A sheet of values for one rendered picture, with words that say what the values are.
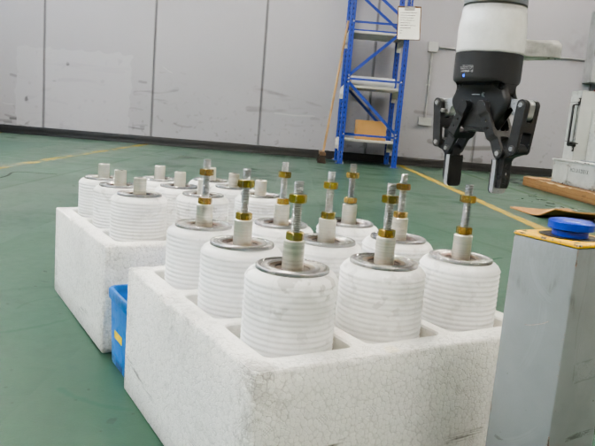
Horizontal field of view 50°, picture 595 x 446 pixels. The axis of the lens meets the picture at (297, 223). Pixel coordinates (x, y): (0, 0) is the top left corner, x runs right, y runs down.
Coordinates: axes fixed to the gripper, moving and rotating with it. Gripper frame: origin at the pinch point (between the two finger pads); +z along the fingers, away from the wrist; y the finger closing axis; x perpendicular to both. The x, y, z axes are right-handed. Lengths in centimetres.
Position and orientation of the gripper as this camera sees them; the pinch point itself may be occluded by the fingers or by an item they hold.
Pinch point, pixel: (474, 178)
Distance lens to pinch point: 77.2
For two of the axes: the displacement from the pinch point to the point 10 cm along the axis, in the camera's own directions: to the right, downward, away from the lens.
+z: -0.8, 9.8, 1.6
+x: 8.4, -0.2, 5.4
